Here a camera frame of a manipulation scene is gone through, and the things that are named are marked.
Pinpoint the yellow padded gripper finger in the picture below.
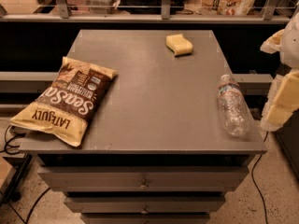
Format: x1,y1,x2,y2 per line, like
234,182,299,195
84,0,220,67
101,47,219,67
260,29,284,54
261,70,299,132

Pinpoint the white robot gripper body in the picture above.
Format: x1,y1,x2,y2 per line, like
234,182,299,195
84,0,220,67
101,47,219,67
279,13,299,68

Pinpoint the clear plastic water bottle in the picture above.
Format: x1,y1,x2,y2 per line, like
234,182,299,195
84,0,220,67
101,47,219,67
218,74,249,137

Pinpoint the black bag behind railing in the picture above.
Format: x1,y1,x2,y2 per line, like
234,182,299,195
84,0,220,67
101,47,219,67
118,0,186,14

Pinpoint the brown yellow chip bag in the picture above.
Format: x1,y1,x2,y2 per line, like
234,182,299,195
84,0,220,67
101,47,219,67
10,57,117,147

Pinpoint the yellow sponge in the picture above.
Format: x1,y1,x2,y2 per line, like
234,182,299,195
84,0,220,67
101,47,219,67
166,34,192,56

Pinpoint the metal railing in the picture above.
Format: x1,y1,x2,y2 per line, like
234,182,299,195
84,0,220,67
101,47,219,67
0,0,299,23

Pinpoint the grey drawer cabinet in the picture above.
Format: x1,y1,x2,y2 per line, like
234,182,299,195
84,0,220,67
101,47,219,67
21,30,265,224

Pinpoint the top drawer knob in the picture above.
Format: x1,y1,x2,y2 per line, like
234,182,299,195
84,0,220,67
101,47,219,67
139,179,150,190

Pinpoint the drawer knob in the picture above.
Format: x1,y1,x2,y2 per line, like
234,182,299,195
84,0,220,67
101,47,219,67
139,179,150,190
140,205,149,215

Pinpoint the black cable right floor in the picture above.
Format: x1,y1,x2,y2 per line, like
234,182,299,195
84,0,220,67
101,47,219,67
250,131,270,224

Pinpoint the black cable floor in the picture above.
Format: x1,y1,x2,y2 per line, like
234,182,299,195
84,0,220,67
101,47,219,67
250,131,270,224
0,124,51,224

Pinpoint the black cable left floor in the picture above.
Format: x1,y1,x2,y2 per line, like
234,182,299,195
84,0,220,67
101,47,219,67
0,124,51,224

